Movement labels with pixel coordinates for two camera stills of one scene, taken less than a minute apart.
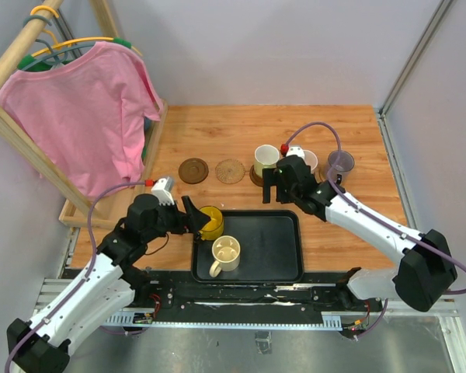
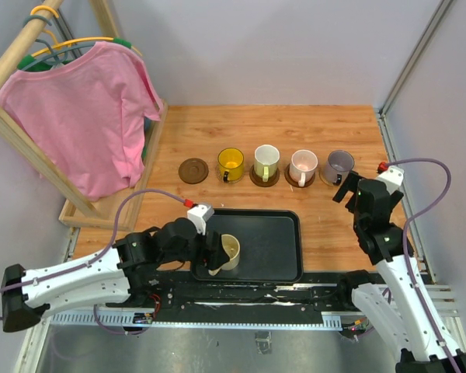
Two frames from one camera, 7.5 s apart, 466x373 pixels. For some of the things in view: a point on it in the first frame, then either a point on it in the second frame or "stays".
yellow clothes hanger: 29,59 stays
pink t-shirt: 85,113 stays
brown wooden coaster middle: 254,176 stays
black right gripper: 271,177 → 349,184
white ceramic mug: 266,156 stays
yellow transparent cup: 213,229 → 230,165
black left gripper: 190,222 → 212,257
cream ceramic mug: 226,252 stays
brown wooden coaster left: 193,170 stays
